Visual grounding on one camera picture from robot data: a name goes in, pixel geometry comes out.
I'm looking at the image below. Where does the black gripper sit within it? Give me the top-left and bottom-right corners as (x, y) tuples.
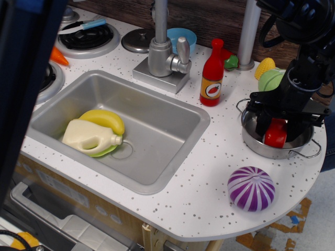
(246, 78), (330, 142)

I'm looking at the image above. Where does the red toy sushi piece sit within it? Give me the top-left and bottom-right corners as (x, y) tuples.
(263, 118), (287, 149)

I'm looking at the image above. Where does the small steel pan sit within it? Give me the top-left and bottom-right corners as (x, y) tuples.
(236, 98), (322, 159)

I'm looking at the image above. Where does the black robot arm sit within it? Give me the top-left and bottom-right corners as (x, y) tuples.
(247, 1), (334, 141)

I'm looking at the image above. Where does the green toy cabbage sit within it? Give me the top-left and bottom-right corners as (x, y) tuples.
(258, 68), (286, 92)

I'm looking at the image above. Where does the yellow toy corn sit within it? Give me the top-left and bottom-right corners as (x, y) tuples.
(254, 58), (276, 80)

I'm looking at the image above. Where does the purple striped toy onion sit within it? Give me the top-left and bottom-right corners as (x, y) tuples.
(227, 166), (275, 212)

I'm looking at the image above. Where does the red toy chili pepper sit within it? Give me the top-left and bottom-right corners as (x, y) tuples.
(220, 48), (239, 71)

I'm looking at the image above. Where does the red toy ketchup bottle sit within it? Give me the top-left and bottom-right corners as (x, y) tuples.
(199, 39), (224, 107)

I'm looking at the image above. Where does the grey support pole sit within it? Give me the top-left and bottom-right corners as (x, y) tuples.
(238, 0), (261, 71)

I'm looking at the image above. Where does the silver toy faucet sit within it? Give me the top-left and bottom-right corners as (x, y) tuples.
(132, 0), (192, 94)

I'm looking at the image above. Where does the blue plastic bowl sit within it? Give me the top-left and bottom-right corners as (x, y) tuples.
(166, 27), (197, 56)

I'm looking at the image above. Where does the silver toy sink basin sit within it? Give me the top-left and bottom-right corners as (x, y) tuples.
(27, 70), (210, 194)

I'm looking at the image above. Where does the steel pot lid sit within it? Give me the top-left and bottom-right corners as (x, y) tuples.
(121, 28), (155, 54)

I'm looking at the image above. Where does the light green toy plate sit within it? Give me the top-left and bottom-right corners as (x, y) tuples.
(88, 134), (122, 157)

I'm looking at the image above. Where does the yellow toy banana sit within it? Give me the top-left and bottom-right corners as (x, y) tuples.
(79, 109), (125, 135)

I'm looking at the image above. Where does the cream toy detergent jug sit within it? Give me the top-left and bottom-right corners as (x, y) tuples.
(62, 119), (116, 155)

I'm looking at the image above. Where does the right stove burner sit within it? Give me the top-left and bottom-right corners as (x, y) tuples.
(55, 24), (120, 59)

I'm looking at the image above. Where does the stove burner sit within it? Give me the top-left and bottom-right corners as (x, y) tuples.
(55, 24), (120, 59)
(35, 61), (65, 105)

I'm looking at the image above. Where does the front left stove burner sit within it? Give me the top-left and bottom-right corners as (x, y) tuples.
(35, 61), (65, 105)

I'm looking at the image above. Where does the orange toy carrot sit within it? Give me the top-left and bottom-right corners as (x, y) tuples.
(50, 47), (69, 66)

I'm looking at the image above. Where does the silver stove knob back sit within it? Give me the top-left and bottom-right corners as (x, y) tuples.
(62, 7), (79, 24)

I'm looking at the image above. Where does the toy oven door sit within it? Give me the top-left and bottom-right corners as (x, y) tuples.
(0, 162), (147, 251)

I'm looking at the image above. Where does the yellow toy on floor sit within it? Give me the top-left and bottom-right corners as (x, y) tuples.
(10, 232), (39, 250)

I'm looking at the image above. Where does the blue handled toy knife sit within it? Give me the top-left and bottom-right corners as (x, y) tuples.
(58, 19), (106, 35)

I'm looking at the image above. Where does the black cable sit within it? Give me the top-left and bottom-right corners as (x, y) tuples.
(0, 230), (34, 251)

